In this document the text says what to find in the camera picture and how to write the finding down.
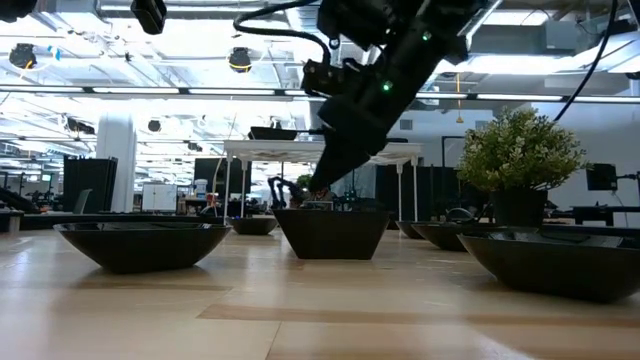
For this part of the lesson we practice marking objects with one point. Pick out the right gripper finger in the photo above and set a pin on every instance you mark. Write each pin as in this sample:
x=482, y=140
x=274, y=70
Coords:
x=327, y=160
x=350, y=160

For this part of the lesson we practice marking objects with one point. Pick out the black teardrop mini plate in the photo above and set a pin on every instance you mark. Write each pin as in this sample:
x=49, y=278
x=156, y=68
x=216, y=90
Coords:
x=398, y=140

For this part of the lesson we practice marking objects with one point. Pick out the black square mini plate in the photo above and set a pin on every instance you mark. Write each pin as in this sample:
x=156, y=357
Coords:
x=332, y=235
x=272, y=134
x=252, y=226

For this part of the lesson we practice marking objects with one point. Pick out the black leaf-shaped mini plate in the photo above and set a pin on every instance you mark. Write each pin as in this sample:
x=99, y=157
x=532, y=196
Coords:
x=450, y=239
x=145, y=250
x=550, y=270

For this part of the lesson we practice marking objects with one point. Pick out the black background robot arm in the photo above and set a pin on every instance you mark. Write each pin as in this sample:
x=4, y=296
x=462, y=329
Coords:
x=273, y=190

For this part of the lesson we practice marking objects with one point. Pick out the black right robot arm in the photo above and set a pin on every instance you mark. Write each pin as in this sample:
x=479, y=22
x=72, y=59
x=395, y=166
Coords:
x=450, y=20

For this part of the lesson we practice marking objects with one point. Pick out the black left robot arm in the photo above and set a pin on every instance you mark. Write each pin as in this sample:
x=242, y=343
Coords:
x=15, y=7

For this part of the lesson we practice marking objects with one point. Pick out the black room partition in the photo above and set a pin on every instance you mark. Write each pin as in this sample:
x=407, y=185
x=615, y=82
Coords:
x=435, y=190
x=90, y=180

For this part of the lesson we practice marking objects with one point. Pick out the large black screen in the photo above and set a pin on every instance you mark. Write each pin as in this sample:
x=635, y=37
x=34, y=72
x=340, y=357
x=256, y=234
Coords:
x=215, y=175

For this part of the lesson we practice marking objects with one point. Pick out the black domed object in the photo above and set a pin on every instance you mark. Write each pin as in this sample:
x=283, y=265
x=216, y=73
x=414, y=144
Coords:
x=460, y=215

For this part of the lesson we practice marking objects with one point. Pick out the black ceiling-hung device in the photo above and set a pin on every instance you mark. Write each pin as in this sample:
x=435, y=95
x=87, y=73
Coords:
x=22, y=55
x=240, y=60

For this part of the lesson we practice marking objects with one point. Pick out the potted green artificial plant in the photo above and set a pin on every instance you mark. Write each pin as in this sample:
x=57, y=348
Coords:
x=520, y=155

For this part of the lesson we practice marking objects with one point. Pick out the white cabinet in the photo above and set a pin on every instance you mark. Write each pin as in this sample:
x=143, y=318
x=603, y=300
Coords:
x=159, y=196

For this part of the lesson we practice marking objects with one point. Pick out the long ceiling light strip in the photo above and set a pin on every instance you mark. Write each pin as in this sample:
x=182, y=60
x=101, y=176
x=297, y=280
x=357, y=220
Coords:
x=150, y=91

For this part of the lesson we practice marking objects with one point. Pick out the black monitor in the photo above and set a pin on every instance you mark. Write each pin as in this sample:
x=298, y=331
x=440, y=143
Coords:
x=601, y=177

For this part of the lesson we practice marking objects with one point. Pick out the black workbench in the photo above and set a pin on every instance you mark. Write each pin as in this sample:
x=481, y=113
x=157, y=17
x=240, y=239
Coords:
x=592, y=212

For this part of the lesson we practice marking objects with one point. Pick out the silver ceiling air duct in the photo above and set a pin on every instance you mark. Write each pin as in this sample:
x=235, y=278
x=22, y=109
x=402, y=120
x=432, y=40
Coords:
x=302, y=17

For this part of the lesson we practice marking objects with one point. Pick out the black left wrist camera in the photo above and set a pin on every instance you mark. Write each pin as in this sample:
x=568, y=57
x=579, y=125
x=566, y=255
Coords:
x=149, y=15

